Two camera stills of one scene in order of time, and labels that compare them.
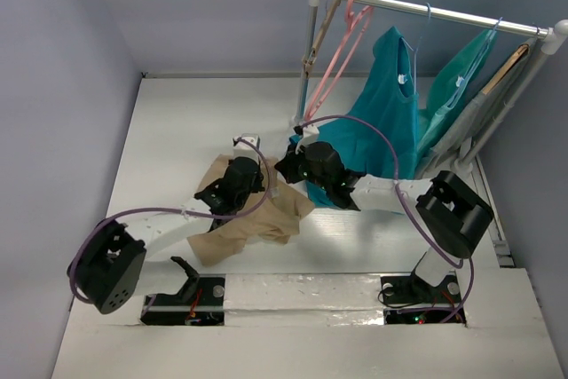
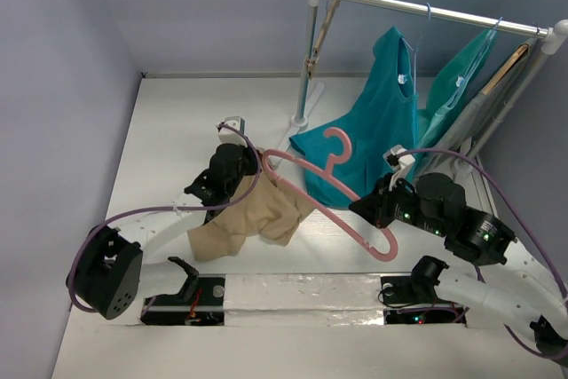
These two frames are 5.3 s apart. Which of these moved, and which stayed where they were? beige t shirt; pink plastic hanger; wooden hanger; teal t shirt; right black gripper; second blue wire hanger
Moved: right black gripper; pink plastic hanger
Stayed: beige t shirt; second blue wire hanger; teal t shirt; wooden hanger
